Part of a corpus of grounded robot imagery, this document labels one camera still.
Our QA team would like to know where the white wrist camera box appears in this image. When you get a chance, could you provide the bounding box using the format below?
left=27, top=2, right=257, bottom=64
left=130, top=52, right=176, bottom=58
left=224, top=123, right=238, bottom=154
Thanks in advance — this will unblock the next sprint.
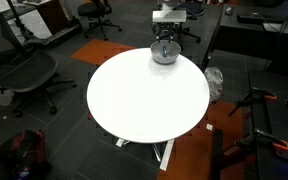
left=152, top=10, right=186, bottom=22

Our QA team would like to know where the black mesh office chair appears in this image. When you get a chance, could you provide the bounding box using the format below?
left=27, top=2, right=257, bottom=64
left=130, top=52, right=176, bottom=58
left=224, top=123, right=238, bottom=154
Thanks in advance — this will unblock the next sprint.
left=0, top=12, right=77, bottom=117

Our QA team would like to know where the white table base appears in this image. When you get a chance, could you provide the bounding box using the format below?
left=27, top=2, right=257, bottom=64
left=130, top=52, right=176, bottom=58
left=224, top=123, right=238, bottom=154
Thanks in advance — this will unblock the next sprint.
left=115, top=138, right=175, bottom=171

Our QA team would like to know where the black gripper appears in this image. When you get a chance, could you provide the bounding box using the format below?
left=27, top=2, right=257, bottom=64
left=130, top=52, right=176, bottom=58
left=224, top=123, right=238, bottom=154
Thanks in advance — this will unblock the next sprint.
left=151, top=22, right=182, bottom=41

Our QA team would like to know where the orange handled clamp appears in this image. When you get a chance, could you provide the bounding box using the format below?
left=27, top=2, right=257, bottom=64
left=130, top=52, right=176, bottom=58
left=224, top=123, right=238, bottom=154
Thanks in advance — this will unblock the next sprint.
left=228, top=87, right=277, bottom=117
left=237, top=128, right=288, bottom=151

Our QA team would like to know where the black desk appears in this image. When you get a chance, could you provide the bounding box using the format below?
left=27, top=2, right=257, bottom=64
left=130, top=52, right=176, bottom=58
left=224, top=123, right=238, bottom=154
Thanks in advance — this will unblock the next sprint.
left=201, top=5, right=288, bottom=76

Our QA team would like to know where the grey bowl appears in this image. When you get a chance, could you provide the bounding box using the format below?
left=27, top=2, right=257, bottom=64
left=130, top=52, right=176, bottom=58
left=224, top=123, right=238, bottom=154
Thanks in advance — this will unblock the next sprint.
left=150, top=40, right=181, bottom=64

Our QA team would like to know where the red black backpack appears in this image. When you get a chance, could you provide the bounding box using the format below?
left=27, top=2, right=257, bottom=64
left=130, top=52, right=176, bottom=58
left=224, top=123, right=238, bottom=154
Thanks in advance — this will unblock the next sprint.
left=0, top=130, right=51, bottom=180

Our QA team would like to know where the teal marker pen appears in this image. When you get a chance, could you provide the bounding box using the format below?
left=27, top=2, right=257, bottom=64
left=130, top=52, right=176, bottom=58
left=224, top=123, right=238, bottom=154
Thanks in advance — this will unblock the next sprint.
left=162, top=46, right=168, bottom=57

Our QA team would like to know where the white plastic bag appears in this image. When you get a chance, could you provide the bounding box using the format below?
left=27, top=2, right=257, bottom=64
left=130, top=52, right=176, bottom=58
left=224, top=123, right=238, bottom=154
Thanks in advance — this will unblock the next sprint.
left=204, top=67, right=224, bottom=103

